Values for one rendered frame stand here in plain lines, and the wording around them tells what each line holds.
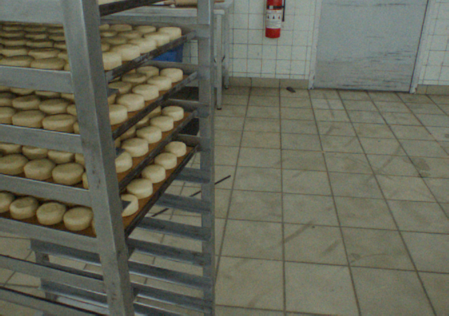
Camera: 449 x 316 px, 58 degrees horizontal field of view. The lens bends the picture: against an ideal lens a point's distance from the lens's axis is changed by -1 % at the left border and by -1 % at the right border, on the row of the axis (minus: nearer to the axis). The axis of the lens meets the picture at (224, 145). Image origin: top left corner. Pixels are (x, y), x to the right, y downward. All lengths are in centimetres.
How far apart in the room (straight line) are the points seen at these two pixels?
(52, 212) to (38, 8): 37
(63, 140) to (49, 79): 9
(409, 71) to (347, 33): 76
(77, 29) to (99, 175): 19
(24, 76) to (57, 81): 5
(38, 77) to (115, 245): 26
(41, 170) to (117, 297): 24
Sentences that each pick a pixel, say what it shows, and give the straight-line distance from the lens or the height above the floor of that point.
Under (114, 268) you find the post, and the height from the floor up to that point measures 86.
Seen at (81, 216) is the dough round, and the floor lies 88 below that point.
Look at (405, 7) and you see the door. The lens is 443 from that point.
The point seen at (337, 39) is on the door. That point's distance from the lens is 435.
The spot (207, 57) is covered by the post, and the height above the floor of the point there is 108.
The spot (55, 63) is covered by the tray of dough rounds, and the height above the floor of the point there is 115.
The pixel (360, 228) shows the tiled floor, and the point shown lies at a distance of 227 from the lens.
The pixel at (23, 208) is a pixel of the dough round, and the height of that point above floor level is 88.
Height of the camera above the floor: 130
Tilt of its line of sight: 25 degrees down
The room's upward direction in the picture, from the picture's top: straight up
